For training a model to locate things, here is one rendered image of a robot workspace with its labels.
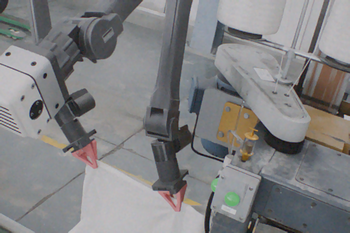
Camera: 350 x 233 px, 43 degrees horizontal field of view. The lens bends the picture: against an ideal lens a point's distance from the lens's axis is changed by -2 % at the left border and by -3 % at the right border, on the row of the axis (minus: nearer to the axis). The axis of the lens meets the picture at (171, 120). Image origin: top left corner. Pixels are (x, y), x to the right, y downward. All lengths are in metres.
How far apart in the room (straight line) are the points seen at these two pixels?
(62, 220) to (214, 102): 1.65
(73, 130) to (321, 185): 0.70
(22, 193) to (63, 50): 2.20
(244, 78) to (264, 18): 0.16
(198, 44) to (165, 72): 4.94
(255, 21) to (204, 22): 4.87
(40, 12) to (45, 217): 1.65
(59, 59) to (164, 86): 0.38
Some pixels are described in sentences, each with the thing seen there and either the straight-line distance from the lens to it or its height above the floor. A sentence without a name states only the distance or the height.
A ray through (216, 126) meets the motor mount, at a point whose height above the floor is 1.21.
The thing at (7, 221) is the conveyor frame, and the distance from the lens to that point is 2.11.
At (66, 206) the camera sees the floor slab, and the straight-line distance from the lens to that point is 2.87.
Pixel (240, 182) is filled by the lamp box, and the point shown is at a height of 1.33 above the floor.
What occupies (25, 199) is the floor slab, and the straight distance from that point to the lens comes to 2.90.
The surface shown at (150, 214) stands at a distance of 1.28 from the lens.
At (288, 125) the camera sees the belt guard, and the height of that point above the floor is 1.40.
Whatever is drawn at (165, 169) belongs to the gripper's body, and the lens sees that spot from 1.16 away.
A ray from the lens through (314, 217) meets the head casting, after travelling 0.94.
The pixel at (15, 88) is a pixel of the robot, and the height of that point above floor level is 1.48.
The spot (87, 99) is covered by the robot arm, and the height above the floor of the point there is 1.22.
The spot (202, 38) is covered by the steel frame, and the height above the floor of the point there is 0.22.
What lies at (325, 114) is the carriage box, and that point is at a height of 1.33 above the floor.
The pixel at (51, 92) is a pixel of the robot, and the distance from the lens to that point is 0.79.
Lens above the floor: 1.79
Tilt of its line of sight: 26 degrees down
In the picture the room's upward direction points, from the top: 12 degrees clockwise
